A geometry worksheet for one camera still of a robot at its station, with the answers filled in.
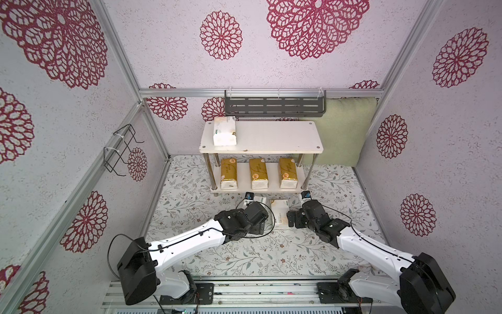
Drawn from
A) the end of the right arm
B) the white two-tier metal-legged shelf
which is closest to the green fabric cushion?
the white two-tier metal-legged shelf

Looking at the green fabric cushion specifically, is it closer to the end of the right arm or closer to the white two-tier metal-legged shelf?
the white two-tier metal-legged shelf

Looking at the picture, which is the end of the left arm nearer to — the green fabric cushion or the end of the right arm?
the end of the right arm

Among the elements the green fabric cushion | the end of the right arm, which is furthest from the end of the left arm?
the green fabric cushion
